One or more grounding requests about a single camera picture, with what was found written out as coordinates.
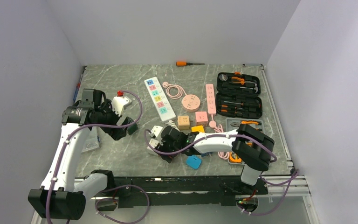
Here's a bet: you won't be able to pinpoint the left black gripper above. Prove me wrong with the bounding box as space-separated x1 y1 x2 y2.
93 99 131 140

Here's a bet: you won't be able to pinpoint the beige cube adapter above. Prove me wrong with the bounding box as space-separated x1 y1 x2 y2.
177 115 190 130

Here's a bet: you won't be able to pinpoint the light blue cube adapter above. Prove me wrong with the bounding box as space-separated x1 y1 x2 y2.
186 155 202 169

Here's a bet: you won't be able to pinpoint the yellow cube adapter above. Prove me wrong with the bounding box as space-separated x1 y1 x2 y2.
191 125 205 133

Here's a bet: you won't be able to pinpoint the clear plastic screw box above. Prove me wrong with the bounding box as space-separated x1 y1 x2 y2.
82 127 100 153

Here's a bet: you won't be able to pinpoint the pink cube adapter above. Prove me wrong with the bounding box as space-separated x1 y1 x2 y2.
195 111 208 126

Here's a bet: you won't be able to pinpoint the white power strip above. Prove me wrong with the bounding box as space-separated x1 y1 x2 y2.
144 77 176 122

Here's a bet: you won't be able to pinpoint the pink cable with plug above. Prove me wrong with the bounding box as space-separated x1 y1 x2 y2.
208 113 232 161

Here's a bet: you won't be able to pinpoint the pink power strip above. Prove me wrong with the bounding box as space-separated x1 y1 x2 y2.
205 84 216 115

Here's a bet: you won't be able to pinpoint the grey tool tray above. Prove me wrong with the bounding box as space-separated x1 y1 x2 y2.
225 118 264 165

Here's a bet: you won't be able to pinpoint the black tool case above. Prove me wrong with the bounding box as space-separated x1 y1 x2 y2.
215 72 263 119

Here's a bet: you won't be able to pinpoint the white cube adapter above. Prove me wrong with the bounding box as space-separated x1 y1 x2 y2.
146 139 160 156

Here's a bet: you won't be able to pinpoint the green cube adapter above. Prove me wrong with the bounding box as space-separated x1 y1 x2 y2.
126 123 138 135

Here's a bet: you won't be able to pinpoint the dark blue cube adapter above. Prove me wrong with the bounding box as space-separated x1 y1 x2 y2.
201 152 213 157

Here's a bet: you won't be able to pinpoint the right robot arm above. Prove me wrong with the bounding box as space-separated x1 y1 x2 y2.
147 124 277 194

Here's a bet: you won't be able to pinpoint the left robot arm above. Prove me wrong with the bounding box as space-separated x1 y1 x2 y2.
28 89 139 224

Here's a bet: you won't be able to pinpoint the blue red pen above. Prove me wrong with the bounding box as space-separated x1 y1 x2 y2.
73 73 83 102

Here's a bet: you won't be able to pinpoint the orange tape measure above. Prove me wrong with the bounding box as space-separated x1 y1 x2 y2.
228 153 243 164

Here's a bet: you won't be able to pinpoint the orange pliers in case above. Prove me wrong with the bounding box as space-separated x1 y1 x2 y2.
230 76 246 85

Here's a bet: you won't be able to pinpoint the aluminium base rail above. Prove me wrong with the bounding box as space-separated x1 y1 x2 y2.
37 175 312 202

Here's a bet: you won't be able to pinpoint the pink usb cable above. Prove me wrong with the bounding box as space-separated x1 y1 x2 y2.
161 81 187 100

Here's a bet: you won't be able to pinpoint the orange handled screwdriver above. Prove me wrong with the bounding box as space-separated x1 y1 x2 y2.
175 61 205 67

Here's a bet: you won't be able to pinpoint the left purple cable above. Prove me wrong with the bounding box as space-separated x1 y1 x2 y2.
45 90 151 224

